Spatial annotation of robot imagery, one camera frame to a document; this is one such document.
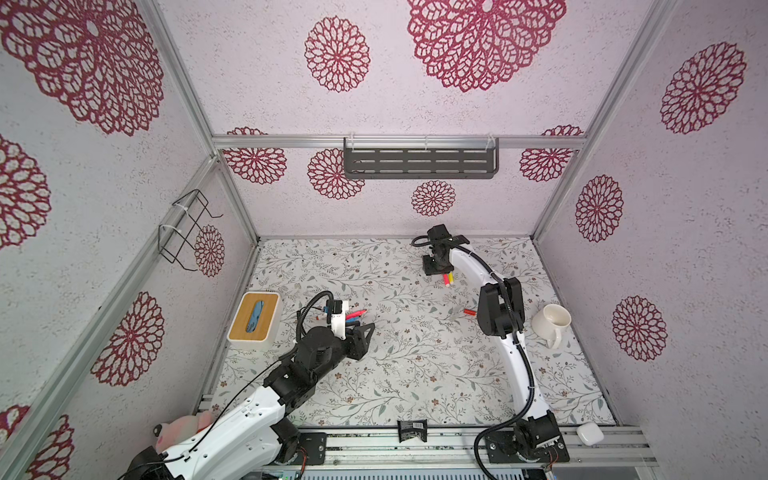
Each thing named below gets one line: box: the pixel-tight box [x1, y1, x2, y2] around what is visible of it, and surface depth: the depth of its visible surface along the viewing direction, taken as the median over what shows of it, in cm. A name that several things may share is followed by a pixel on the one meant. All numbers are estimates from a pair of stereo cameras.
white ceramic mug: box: [532, 304, 572, 349], surface depth 92 cm
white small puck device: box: [576, 422, 604, 446], surface depth 77 cm
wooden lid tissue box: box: [227, 292, 280, 347], surface depth 94 cm
